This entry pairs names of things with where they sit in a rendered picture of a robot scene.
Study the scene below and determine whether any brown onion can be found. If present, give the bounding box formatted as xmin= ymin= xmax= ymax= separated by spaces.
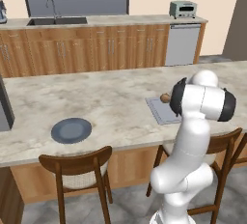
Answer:
xmin=159 ymin=93 xmax=172 ymax=104

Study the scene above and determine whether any blue-grey round plate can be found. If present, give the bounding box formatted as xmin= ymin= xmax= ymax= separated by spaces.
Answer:
xmin=50 ymin=117 xmax=94 ymax=145

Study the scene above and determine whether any wooden base cupboard run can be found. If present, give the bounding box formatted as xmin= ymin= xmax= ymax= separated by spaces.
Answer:
xmin=0 ymin=22 xmax=207 ymax=79

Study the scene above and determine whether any wooden kitchen island cabinet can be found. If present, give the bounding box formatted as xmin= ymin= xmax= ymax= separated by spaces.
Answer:
xmin=0 ymin=144 xmax=247 ymax=224

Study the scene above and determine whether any silver dishwasher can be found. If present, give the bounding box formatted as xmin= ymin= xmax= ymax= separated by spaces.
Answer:
xmin=164 ymin=23 xmax=202 ymax=68

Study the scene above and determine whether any dark wooden chair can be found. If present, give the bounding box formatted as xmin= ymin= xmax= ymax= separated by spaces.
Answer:
xmin=145 ymin=126 xmax=244 ymax=224
xmin=228 ymin=132 xmax=247 ymax=171
xmin=38 ymin=145 xmax=114 ymax=224

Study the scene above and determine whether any dark sink basin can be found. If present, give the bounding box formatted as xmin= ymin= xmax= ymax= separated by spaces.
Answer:
xmin=26 ymin=15 xmax=89 ymax=27

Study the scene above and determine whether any pale green toaster oven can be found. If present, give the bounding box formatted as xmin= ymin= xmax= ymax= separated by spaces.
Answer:
xmin=169 ymin=0 xmax=198 ymax=20

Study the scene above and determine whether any dark grey appliance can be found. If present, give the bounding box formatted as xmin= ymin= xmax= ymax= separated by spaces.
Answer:
xmin=0 ymin=74 xmax=16 ymax=132

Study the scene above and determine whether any grey curved tap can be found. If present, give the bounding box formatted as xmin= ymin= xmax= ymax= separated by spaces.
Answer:
xmin=44 ymin=0 xmax=62 ymax=20

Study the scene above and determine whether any grey coffee machine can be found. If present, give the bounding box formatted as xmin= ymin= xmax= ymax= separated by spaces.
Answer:
xmin=0 ymin=0 xmax=9 ymax=25

